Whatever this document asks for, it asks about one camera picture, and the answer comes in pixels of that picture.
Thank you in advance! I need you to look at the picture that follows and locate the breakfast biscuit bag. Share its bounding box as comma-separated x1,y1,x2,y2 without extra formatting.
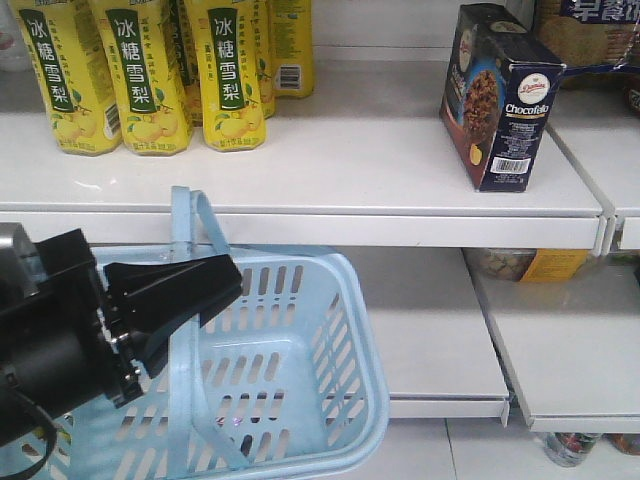
533,0,639,89

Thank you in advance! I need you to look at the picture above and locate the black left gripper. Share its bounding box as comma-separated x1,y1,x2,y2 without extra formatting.
1,229,242,415

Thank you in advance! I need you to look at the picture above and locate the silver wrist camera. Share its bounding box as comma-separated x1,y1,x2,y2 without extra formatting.
1,222,39,307

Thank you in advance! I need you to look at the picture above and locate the light blue shopping basket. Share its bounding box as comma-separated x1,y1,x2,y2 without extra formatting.
1,187,389,479

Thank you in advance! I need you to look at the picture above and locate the yellow pear drink bottle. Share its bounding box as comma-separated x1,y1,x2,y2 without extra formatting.
89,1,192,156
186,0,266,152
8,1,122,156

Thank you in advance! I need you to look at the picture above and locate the clear cookie tub yellow label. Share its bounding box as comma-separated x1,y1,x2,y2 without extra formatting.
463,248,599,283

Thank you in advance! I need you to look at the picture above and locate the white supermarket shelf unit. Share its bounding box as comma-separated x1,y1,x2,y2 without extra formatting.
1,1,639,419

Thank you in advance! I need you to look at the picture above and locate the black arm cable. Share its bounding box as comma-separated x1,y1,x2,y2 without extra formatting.
0,369,57,480

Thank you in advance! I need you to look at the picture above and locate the dark blue Chocotello cookie box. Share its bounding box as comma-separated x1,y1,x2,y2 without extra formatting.
440,3,565,193

